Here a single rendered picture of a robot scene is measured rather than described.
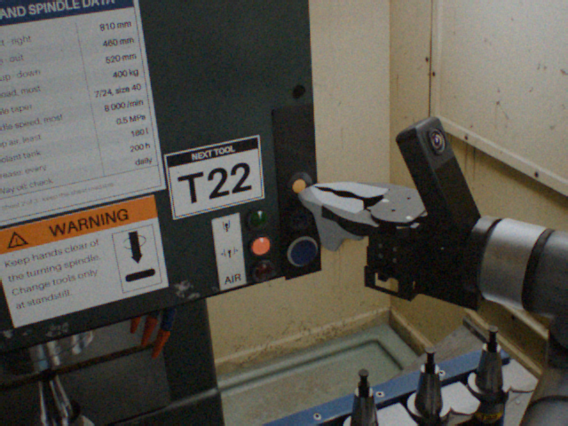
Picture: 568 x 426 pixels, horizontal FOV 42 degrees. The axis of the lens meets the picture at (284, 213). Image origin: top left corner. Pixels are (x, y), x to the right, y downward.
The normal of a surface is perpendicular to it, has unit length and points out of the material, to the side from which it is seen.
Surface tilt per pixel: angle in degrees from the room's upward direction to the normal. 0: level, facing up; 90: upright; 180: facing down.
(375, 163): 90
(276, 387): 0
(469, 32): 90
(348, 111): 90
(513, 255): 44
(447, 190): 62
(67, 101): 90
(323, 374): 0
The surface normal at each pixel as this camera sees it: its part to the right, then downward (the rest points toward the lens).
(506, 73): -0.92, 0.23
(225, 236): 0.39, 0.40
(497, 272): -0.61, 0.22
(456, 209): 0.67, -0.21
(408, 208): -0.07, -0.89
